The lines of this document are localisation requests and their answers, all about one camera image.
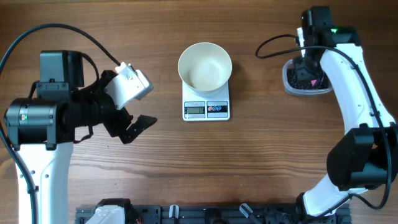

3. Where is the clear plastic container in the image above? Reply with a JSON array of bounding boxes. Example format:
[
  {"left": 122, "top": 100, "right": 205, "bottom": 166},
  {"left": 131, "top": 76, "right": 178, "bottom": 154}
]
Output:
[{"left": 282, "top": 59, "right": 333, "bottom": 96}]

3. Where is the white digital kitchen scale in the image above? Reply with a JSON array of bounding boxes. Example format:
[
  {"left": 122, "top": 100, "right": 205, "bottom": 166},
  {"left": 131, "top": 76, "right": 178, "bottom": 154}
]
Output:
[{"left": 182, "top": 82, "right": 231, "bottom": 122}]

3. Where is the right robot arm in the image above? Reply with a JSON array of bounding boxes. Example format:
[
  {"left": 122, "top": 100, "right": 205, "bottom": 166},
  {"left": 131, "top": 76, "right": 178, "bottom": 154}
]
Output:
[{"left": 293, "top": 6, "right": 397, "bottom": 217}]

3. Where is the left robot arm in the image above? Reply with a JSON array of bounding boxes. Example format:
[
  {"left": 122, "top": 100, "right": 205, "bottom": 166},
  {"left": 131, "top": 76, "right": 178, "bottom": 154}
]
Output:
[{"left": 4, "top": 50, "right": 157, "bottom": 223}]

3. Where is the white bowl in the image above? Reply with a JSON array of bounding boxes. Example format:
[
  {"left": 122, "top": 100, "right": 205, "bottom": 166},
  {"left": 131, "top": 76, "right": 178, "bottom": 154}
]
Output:
[{"left": 177, "top": 42, "right": 233, "bottom": 95}]

